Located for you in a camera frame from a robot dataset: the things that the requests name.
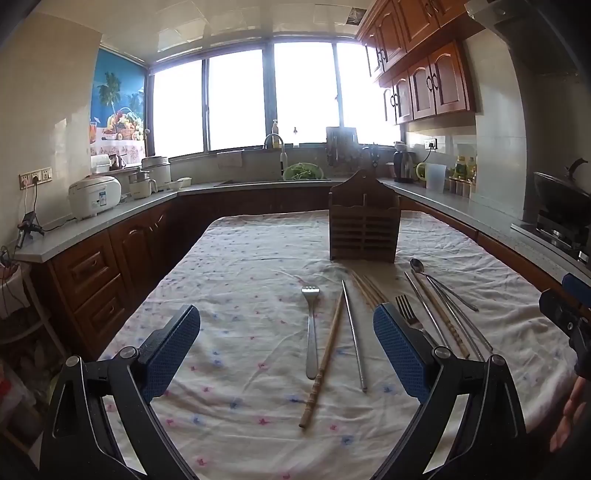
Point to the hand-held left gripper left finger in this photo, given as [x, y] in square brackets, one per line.
[173, 341]

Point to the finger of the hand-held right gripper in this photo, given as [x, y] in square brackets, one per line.
[561, 314]
[577, 286]

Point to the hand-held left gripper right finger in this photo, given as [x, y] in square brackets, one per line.
[399, 346]

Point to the metal spoon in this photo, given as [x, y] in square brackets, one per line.
[416, 265]

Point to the wooden utensil holder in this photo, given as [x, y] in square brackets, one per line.
[364, 226]

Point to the person's right hand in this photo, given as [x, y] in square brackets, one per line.
[577, 406]

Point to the metal fork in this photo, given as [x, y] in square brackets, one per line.
[311, 332]
[408, 314]

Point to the black wok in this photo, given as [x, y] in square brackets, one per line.
[561, 189]

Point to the wooden lower cabinets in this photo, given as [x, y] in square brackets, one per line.
[92, 272]

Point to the wooden cabinets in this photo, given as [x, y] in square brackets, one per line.
[92, 272]
[425, 60]

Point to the floral white tablecloth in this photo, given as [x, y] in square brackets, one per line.
[249, 258]

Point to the group of condiment bottles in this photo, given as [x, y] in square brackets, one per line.
[463, 177]

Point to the white bowl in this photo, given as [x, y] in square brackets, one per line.
[180, 183]

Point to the small white blender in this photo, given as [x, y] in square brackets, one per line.
[141, 184]

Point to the white rice cooker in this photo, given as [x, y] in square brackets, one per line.
[94, 196]

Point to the white lidded pot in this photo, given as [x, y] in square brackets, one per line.
[157, 170]

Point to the kitchen sink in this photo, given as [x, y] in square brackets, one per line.
[244, 181]

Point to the green cup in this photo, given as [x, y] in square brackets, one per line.
[420, 170]

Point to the steel electric kettle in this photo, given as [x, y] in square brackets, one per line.
[403, 167]

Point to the phone on stand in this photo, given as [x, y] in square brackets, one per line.
[27, 228]

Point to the hanging dish cloth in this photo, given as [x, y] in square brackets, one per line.
[230, 159]

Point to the green colander with vegetables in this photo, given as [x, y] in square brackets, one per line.
[302, 171]

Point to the dish drying rack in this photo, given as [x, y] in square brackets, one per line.
[342, 145]

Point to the kitchen faucet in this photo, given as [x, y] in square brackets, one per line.
[277, 147]

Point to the yellow soap bottle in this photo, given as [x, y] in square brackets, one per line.
[275, 131]

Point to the fruit print window blind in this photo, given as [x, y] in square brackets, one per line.
[119, 101]

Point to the steel range hood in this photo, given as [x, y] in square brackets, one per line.
[545, 32]

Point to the kitchen window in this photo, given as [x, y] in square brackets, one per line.
[295, 97]

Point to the wooden upper cabinets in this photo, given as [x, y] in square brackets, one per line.
[425, 60]

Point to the wall power outlet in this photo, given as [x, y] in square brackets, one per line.
[431, 143]

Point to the wall socket strip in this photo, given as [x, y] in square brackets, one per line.
[36, 177]

